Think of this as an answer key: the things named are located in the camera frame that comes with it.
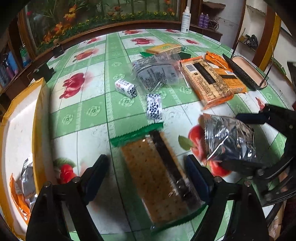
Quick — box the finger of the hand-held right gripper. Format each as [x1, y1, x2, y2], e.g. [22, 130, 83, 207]
[236, 104, 296, 139]
[221, 151, 296, 183]

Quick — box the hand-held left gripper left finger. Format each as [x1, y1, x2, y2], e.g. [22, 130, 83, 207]
[26, 154, 110, 241]

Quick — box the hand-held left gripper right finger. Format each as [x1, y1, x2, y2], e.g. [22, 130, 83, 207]
[186, 155, 270, 241]

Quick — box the silver foil snack packet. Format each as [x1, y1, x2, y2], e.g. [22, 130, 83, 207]
[199, 113, 257, 164]
[20, 153, 37, 207]

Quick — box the large green cracker packet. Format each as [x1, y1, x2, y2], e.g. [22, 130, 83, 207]
[110, 122, 206, 231]

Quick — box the large orange cracker packet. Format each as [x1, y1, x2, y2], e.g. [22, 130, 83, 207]
[180, 57, 234, 110]

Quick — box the clear packet of dark snack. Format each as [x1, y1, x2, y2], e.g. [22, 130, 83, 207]
[131, 52, 183, 93]

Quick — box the yellow cracker packet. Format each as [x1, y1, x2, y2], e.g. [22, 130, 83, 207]
[145, 43, 185, 55]

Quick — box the beige open bag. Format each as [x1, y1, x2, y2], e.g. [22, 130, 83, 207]
[222, 28, 278, 91]

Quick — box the small orange snack packet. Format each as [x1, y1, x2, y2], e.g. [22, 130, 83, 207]
[205, 51, 234, 73]

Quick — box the green floral tablecloth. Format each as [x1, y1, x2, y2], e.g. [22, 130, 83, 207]
[46, 29, 294, 241]

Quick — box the orange snack packet white label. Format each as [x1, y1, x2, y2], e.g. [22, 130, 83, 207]
[9, 173, 31, 226]

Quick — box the white spray bottle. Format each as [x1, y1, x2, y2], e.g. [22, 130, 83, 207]
[180, 6, 190, 34]

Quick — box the small black device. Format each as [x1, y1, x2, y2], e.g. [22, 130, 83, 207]
[53, 44, 65, 57]
[32, 64, 56, 80]

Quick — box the pink bottle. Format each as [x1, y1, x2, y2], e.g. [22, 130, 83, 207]
[0, 65, 12, 86]

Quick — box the green and white bag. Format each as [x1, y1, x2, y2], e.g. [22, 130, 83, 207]
[20, 45, 31, 67]

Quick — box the blue thermos bottle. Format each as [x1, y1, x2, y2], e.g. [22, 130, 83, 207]
[7, 52, 19, 75]

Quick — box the glass flower display cabinet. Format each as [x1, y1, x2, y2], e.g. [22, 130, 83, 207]
[18, 0, 188, 54]

